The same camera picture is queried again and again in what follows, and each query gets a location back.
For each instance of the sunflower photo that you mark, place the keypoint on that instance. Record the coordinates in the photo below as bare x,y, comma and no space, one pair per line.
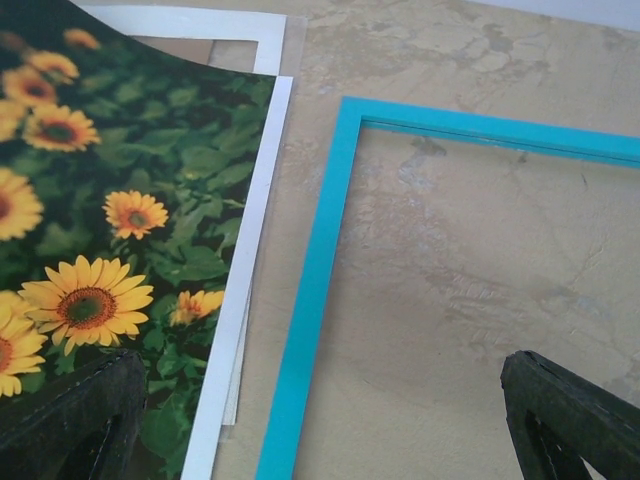
125,173

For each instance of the teal wooden picture frame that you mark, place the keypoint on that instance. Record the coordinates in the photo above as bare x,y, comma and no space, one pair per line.
279,450

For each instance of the clear glass pane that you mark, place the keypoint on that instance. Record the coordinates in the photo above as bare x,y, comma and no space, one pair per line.
295,75

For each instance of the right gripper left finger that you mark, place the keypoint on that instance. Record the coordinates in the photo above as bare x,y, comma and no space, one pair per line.
81,426

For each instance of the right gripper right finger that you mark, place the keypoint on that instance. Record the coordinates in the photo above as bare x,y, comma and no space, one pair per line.
563,426

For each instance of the brown frame backing board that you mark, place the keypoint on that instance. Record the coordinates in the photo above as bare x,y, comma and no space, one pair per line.
234,55

